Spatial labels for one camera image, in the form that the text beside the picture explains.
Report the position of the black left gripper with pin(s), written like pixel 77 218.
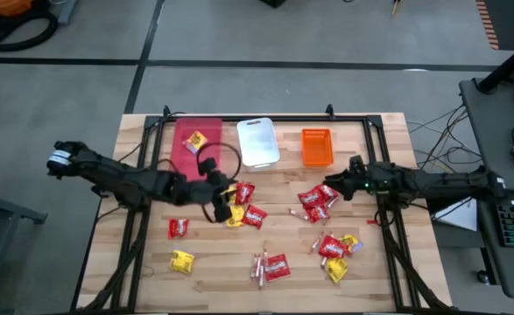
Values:
pixel 197 192

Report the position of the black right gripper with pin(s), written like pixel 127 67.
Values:
pixel 368 181

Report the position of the yellow candy bag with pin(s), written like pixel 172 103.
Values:
pixel 182 261
pixel 336 270
pixel 230 191
pixel 235 216
pixel 353 243

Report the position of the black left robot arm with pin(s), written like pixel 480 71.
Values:
pixel 107 172

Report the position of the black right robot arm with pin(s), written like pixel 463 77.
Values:
pixel 440 184

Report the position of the yellow orange candy packet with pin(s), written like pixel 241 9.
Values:
pixel 195 142

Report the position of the orange plastic basket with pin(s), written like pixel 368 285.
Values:
pixel 317 149

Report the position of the small red tag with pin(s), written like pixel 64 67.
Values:
pixel 372 222

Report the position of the white plastic bin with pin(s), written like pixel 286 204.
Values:
pixel 256 144

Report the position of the pink translucent plastic bin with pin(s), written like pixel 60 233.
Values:
pixel 182 144

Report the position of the white box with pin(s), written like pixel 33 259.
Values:
pixel 460 216

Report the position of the desk caster wheel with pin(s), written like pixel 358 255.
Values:
pixel 483 276

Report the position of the black floor object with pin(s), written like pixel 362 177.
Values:
pixel 274 2

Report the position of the black slanted pole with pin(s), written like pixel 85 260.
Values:
pixel 508 65

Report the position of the dark grey cart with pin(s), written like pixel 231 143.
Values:
pixel 2 210

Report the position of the grey box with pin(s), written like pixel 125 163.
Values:
pixel 66 11

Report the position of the orange black vacuum cleaner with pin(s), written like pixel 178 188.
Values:
pixel 7 5

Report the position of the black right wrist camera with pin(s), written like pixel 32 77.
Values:
pixel 356 163

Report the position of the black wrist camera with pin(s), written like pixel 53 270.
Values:
pixel 356 163
pixel 207 166

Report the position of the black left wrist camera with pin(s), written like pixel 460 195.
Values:
pixel 207 166

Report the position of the black aluminium table frame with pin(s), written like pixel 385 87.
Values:
pixel 291 118

